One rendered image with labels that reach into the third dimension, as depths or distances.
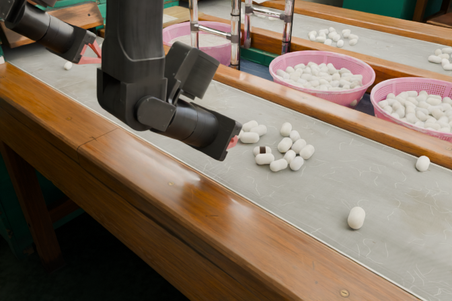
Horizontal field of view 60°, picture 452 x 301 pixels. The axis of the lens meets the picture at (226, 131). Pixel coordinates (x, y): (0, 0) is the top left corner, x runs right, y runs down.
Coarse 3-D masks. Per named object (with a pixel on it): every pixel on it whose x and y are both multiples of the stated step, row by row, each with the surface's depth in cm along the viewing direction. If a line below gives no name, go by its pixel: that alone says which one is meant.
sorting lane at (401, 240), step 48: (96, 96) 95; (240, 96) 95; (240, 144) 77; (336, 144) 77; (240, 192) 65; (288, 192) 65; (336, 192) 65; (384, 192) 65; (432, 192) 65; (336, 240) 56; (384, 240) 56; (432, 240) 56; (432, 288) 49
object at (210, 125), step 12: (204, 108) 62; (204, 120) 57; (216, 120) 60; (228, 120) 59; (192, 132) 56; (204, 132) 57; (216, 132) 60; (228, 132) 59; (192, 144) 59; (204, 144) 60; (216, 144) 60; (228, 144) 59; (216, 156) 59
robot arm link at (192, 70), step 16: (176, 48) 52; (192, 48) 51; (176, 64) 51; (192, 64) 52; (208, 64) 52; (176, 80) 50; (192, 80) 52; (208, 80) 53; (144, 112) 46; (160, 112) 48; (160, 128) 49
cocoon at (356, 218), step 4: (352, 208) 59; (356, 208) 59; (360, 208) 59; (352, 212) 58; (356, 212) 58; (360, 212) 58; (364, 212) 58; (348, 216) 58; (352, 216) 57; (356, 216) 57; (360, 216) 57; (364, 216) 58; (348, 220) 58; (352, 220) 57; (356, 220) 57; (360, 220) 57; (348, 224) 58; (352, 224) 57; (356, 224) 57; (360, 224) 57; (356, 228) 57
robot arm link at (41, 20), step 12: (24, 0) 66; (36, 0) 67; (12, 12) 66; (24, 12) 66; (36, 12) 68; (12, 24) 67; (24, 24) 66; (36, 24) 68; (48, 24) 70; (24, 36) 70; (36, 36) 69
